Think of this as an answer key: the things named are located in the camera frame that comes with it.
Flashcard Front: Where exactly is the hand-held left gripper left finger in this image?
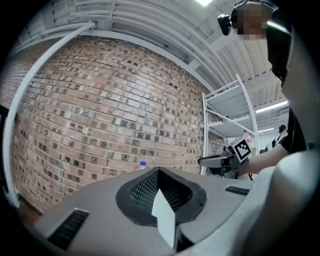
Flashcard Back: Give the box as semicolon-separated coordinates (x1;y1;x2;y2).
129;167;160;214

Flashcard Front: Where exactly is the person's black t-shirt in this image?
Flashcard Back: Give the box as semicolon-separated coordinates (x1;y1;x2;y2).
276;106;309;155

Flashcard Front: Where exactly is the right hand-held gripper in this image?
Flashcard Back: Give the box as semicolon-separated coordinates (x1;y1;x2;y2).
197;136;253;180

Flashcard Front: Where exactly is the white curved pipe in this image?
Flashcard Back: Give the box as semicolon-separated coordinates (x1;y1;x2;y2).
1;21;96;209

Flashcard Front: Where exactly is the white metal shelf rack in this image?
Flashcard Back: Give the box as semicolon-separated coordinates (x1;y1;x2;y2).
201;73;260;176

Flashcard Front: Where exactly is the person's right forearm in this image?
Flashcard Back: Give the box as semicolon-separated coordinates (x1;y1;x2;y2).
238;146;292;180

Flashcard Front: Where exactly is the black head-mounted camera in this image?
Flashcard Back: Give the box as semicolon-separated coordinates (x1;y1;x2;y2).
216;13;234;36

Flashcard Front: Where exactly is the black head mount strap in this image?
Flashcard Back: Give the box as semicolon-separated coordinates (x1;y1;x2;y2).
231;0;294;85

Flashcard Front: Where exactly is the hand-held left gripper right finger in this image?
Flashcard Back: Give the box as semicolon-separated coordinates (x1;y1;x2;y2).
159;167;194;213

